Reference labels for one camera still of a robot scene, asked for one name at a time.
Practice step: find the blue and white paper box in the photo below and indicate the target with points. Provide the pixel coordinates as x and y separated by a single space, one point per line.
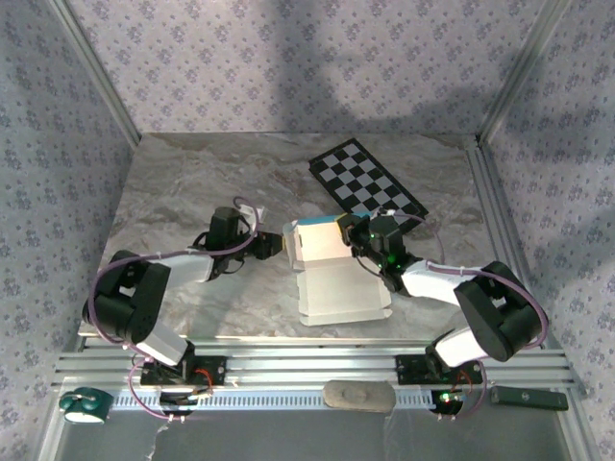
331 288

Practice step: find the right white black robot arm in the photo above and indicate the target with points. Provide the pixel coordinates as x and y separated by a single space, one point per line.
495 312

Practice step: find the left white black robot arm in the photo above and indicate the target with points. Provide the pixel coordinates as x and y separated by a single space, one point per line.
130 307

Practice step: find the black grey checkerboard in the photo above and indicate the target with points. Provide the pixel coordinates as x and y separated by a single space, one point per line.
365 185

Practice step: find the grey oval pad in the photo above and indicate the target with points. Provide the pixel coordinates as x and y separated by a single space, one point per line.
359 396

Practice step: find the black controller board with LED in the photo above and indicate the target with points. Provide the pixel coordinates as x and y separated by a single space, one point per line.
448 401

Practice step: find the black rectangular bar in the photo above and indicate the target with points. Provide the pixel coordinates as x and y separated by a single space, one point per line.
528 398

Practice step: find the green round tape dispenser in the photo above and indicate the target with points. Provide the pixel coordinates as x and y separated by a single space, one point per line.
86 405

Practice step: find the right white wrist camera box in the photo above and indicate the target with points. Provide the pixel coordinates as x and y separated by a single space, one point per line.
389 211

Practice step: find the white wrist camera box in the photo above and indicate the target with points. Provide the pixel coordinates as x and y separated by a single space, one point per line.
252 213
389 211

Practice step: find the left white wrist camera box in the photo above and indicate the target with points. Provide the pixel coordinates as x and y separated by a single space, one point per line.
252 213

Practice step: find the aluminium side rail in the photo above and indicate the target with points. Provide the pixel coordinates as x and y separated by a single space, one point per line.
495 216

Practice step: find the aluminium extrusion rail base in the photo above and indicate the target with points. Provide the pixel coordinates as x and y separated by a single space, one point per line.
307 362

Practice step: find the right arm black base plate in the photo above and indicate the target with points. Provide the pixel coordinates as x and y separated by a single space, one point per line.
410 369

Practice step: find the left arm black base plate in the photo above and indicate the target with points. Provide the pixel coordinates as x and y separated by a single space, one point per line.
211 371

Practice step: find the aluminium corner post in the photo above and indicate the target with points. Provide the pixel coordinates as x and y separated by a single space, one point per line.
96 72
521 72

